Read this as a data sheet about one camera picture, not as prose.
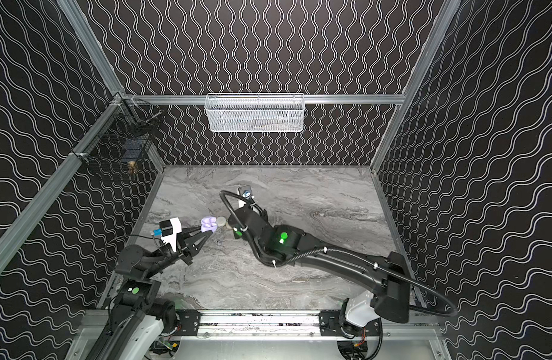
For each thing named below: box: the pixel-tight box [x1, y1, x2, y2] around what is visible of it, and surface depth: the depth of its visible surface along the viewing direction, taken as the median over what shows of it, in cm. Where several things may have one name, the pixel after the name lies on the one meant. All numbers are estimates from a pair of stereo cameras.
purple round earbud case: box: [200, 216, 218, 233], surface depth 66 cm
